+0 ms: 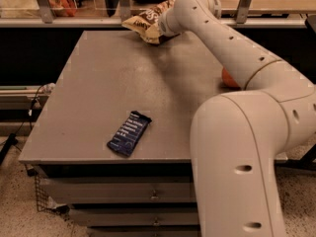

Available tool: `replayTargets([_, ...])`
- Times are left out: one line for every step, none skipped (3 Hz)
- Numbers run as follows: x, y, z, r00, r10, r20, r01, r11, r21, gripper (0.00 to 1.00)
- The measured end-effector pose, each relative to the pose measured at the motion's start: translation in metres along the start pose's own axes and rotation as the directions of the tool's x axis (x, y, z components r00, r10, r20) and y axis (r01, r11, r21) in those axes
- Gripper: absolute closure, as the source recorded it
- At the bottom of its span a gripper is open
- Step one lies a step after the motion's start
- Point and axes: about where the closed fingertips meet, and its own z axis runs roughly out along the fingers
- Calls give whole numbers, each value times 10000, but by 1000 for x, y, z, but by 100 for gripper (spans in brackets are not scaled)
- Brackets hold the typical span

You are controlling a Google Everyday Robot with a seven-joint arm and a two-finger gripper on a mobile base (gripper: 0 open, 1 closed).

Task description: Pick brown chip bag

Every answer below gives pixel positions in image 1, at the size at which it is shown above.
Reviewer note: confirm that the brown chip bag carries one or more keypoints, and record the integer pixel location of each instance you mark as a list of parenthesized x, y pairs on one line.
[(146, 23)]

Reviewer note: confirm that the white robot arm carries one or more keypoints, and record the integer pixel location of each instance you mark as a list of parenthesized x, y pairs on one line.
[(236, 137)]

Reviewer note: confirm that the orange plastic bag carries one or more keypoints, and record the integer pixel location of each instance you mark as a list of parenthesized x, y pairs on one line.
[(63, 8)]

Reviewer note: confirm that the dark blue snack bar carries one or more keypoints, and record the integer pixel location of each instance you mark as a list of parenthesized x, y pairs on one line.
[(129, 133)]

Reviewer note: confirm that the red apple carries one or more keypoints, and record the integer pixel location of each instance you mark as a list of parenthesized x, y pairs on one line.
[(228, 80)]

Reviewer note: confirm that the grey drawer cabinet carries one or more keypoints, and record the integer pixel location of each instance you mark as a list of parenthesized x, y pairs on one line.
[(109, 75)]

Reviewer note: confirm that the top grey drawer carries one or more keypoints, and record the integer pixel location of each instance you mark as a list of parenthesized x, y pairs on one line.
[(119, 189)]

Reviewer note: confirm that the grey drawer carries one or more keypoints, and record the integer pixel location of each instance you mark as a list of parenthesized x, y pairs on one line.
[(161, 231), (136, 216), (119, 189)]

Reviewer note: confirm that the middle grey drawer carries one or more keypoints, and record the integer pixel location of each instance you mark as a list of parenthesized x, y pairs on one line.
[(136, 216)]

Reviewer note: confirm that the bottom grey drawer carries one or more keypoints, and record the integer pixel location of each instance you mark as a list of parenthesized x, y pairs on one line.
[(161, 231)]

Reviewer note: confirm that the black wire basket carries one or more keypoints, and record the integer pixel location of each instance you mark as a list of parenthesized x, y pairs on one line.
[(43, 201)]

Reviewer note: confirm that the metal shelf rail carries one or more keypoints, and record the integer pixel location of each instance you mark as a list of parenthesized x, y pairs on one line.
[(101, 23)]

